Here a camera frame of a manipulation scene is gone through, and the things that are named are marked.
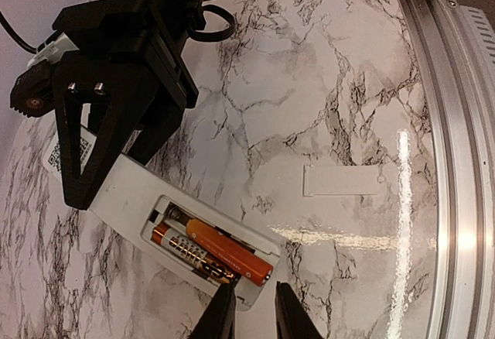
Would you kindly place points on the white battery cover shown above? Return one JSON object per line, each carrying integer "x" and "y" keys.
{"x": 340, "y": 180}

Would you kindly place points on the white remote control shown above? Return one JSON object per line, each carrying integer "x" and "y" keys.
{"x": 133, "y": 200}

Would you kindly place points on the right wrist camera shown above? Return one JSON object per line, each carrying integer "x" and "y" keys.
{"x": 32, "y": 94}

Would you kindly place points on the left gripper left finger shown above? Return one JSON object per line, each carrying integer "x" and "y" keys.
{"x": 218, "y": 320}

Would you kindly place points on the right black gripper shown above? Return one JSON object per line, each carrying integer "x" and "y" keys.
{"x": 128, "y": 68}

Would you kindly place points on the gold white AAA battery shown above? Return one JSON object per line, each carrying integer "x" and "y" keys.
{"x": 203, "y": 263}

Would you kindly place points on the orange AAA battery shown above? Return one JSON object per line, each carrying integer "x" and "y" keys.
{"x": 230, "y": 252}

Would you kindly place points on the aluminium front rail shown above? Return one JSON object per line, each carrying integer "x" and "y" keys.
{"x": 454, "y": 46}

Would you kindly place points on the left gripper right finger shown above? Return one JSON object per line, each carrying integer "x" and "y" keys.
{"x": 292, "y": 321}

